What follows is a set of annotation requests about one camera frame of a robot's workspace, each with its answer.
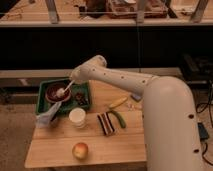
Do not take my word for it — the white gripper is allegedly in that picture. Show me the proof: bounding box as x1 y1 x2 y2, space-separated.
69 65 91 84

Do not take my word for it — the white dish brush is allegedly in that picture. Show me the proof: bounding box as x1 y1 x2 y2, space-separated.
56 81 74 98

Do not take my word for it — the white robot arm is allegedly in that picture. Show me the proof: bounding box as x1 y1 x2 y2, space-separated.
70 55 204 171

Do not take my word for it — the purple bowl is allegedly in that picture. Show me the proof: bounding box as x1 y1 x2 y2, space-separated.
45 82 71 103

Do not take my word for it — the green plastic tray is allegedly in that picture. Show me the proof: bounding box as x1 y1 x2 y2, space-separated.
36 79 91 116

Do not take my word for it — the dark red grape bunch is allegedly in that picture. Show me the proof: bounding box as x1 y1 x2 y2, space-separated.
75 93 88 105

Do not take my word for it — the yellow banana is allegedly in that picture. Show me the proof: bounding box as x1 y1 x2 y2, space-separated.
109 97 128 109

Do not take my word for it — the white plastic cup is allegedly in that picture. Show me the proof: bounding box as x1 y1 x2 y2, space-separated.
69 108 86 128

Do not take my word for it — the blue sponge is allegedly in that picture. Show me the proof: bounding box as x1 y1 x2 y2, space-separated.
131 94 142 102

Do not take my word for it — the green cucumber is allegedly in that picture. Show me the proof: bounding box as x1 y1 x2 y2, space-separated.
111 110 126 129

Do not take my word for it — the red yellow apple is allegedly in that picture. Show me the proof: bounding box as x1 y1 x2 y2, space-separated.
72 142 89 160

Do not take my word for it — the black foot pedal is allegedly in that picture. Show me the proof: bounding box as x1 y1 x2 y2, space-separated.
198 123 209 140

